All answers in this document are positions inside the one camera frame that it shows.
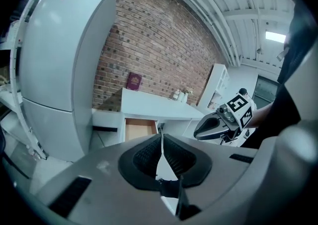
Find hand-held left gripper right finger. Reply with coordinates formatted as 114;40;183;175
162;133;284;222

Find white drawer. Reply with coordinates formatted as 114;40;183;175
124;116;160;143

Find white vase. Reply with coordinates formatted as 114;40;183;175
182;87;195;103

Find maroon book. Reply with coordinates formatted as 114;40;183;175
126;72;143;92

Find ceiling light panel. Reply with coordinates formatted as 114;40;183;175
265;30;287;44

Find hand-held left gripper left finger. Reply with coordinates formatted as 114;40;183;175
29;134;179;225

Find person's right forearm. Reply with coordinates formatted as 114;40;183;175
247;103;277;130

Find white desk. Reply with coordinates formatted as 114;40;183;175
121;87;205;143

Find grey refrigerator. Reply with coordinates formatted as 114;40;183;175
18;0;124;163

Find white metal shelving rack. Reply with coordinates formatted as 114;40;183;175
0;7;48;160

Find person's black shirt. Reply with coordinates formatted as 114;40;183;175
242;0;318;150

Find dark glass door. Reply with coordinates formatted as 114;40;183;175
252;75;283;111

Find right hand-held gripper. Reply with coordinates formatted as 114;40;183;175
193;93;253;143

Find white shelf unit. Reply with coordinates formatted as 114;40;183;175
197;63;231;116

